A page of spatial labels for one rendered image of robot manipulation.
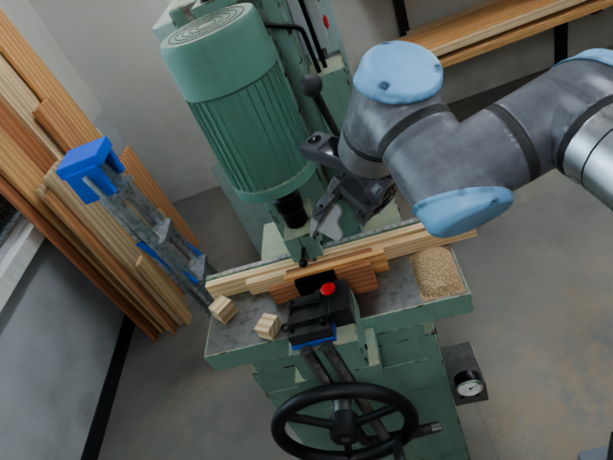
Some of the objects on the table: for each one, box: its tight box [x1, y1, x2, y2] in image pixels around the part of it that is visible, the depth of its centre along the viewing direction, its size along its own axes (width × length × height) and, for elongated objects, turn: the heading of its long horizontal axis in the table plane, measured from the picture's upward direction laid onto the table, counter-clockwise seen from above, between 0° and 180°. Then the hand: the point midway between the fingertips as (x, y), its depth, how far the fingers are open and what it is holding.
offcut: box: [255, 313, 283, 340], centre depth 101 cm, size 4×5×3 cm
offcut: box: [208, 295, 238, 324], centre depth 109 cm, size 4×4×4 cm
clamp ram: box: [295, 269, 338, 297], centre depth 96 cm, size 9×8×9 cm
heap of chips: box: [409, 246, 466, 302], centre depth 97 cm, size 9×14×4 cm, turn 23°
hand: (337, 208), depth 81 cm, fingers open, 14 cm apart
